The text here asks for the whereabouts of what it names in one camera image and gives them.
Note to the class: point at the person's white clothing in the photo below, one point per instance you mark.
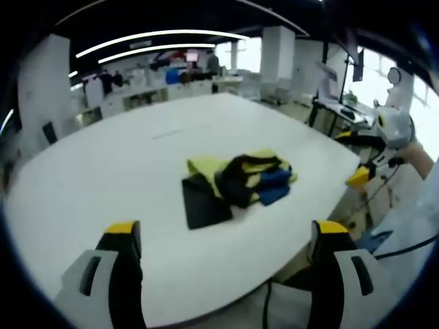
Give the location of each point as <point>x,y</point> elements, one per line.
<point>404,219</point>

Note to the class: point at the computer monitor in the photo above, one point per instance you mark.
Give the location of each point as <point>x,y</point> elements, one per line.
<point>327,82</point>

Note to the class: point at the blue bin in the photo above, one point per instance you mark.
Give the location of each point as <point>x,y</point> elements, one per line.
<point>173,75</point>

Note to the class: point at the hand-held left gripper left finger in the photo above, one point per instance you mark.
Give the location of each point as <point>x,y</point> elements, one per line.
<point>103,274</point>

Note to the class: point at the white low cabinets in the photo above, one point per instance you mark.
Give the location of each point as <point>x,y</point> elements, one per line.
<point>147,94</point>

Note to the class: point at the yellow black blue garment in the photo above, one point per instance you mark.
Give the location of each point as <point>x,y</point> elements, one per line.
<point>247,178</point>

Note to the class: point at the black screen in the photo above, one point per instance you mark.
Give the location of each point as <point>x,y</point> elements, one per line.
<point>357,66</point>

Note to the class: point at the person's right hand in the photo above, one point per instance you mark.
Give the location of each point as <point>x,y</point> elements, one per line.
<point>418,159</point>

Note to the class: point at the white desk with black legs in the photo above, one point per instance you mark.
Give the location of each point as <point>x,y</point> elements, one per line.
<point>339,111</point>

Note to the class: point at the long ceiling light strip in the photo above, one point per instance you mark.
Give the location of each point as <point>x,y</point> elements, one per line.
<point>154,50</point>
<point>154,37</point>

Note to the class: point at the black stand pole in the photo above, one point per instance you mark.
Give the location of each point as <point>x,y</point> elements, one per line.
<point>345,82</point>

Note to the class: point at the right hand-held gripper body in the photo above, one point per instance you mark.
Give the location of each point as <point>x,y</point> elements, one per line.
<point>394,127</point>

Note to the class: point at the white pillar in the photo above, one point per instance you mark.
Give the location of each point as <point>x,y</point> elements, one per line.
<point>278,55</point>

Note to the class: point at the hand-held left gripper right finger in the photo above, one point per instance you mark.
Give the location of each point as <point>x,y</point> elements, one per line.
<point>339,274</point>

